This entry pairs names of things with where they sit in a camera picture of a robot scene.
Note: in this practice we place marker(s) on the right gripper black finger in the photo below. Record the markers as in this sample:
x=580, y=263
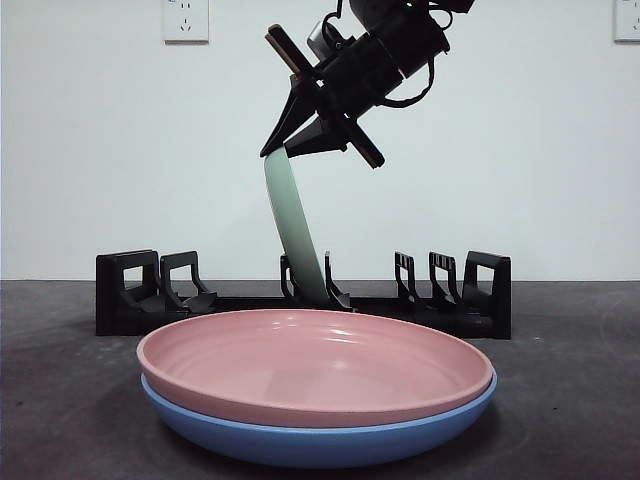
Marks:
x=292, y=117
x=320, y=140

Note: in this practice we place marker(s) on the green plate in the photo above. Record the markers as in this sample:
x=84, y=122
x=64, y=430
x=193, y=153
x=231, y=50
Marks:
x=292, y=225

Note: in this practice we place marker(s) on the pink plate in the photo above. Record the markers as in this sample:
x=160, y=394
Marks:
x=310, y=370

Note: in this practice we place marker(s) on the blue plate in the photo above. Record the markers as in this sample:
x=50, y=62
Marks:
x=320, y=445

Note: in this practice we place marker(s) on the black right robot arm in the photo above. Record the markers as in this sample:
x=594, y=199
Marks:
x=410, y=30

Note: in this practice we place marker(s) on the black plate rack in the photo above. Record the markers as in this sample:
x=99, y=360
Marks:
x=480, y=300

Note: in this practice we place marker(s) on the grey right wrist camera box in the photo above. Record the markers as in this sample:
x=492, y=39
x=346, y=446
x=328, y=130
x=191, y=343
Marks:
x=319, y=36

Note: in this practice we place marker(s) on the white wall socket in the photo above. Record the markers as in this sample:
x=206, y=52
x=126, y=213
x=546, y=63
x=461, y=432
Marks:
x=627, y=20
x=185, y=22

